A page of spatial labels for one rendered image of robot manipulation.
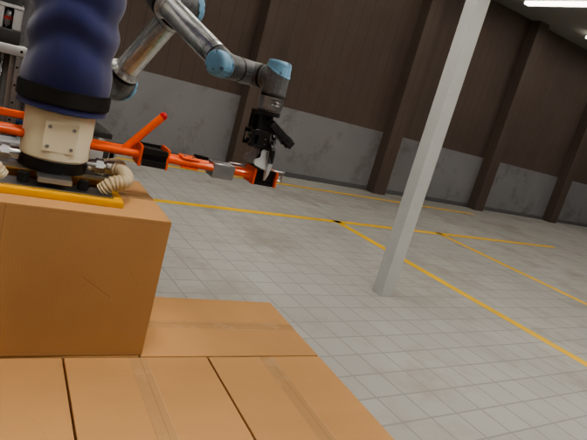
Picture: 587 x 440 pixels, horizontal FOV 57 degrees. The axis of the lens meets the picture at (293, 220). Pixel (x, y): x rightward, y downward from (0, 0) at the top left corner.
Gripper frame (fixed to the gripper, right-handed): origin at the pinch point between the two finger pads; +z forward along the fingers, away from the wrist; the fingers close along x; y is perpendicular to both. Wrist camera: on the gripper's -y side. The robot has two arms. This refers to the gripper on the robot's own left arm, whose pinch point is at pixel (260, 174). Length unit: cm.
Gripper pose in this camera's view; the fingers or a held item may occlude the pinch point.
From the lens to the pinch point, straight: 173.1
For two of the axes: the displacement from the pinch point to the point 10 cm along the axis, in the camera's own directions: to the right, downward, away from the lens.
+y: -8.6, -1.1, -5.0
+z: -2.5, 9.4, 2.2
